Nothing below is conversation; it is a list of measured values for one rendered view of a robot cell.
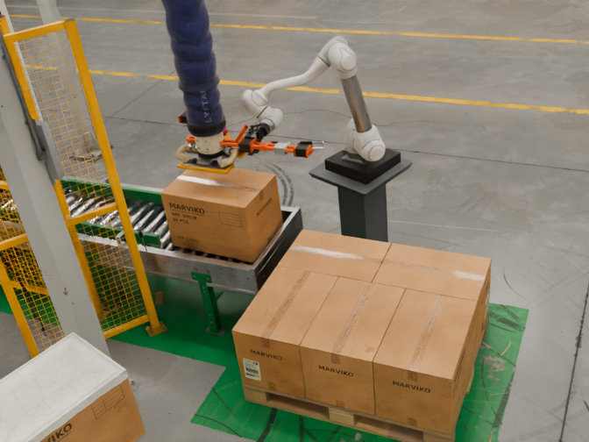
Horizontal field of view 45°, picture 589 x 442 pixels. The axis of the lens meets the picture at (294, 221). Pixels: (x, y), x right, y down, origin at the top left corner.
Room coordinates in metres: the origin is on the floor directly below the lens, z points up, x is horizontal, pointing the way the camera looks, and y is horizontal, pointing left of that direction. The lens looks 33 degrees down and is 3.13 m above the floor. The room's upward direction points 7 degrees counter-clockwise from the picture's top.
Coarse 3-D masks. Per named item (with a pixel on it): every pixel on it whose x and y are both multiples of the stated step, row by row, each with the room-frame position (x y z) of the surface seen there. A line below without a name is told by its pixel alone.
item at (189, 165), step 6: (180, 162) 3.85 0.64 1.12; (192, 162) 3.82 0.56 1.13; (216, 162) 3.75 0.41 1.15; (186, 168) 3.79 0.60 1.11; (192, 168) 3.77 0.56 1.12; (198, 168) 3.75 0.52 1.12; (204, 168) 3.74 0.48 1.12; (210, 168) 3.73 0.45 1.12; (216, 168) 3.71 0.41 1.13; (222, 168) 3.70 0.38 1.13; (228, 168) 3.70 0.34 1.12
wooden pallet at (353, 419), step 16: (256, 400) 2.92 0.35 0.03; (272, 400) 2.91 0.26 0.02; (288, 400) 2.89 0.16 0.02; (304, 400) 2.77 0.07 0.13; (320, 416) 2.75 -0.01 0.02; (336, 416) 2.69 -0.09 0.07; (352, 416) 2.65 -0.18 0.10; (368, 416) 2.60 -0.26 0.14; (384, 432) 2.58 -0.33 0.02; (400, 432) 2.56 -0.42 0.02; (416, 432) 2.55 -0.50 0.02; (432, 432) 2.45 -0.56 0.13
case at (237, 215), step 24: (168, 192) 3.82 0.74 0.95; (192, 192) 3.78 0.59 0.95; (216, 192) 3.75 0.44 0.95; (240, 192) 3.71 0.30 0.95; (264, 192) 3.73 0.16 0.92; (168, 216) 3.82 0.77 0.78; (192, 216) 3.73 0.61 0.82; (216, 216) 3.64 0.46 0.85; (240, 216) 3.55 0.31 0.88; (264, 216) 3.70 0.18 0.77; (192, 240) 3.75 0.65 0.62; (216, 240) 3.65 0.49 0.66; (240, 240) 3.57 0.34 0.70; (264, 240) 3.66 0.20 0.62
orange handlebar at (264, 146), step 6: (186, 138) 3.93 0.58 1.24; (192, 138) 3.94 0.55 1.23; (222, 144) 3.80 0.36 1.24; (228, 144) 3.78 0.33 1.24; (234, 144) 3.77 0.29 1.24; (258, 144) 3.74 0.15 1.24; (264, 144) 3.71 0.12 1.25; (270, 144) 3.71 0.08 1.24; (264, 150) 3.68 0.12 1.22; (270, 150) 3.67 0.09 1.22; (288, 150) 3.61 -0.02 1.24; (312, 150) 3.58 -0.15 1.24
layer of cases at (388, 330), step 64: (320, 256) 3.52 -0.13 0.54; (384, 256) 3.44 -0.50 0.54; (448, 256) 3.36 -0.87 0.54; (256, 320) 3.01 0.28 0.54; (320, 320) 2.94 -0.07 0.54; (384, 320) 2.88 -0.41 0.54; (448, 320) 2.82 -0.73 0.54; (256, 384) 2.91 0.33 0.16; (320, 384) 2.73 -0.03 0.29; (384, 384) 2.56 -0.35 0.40; (448, 384) 2.41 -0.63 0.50
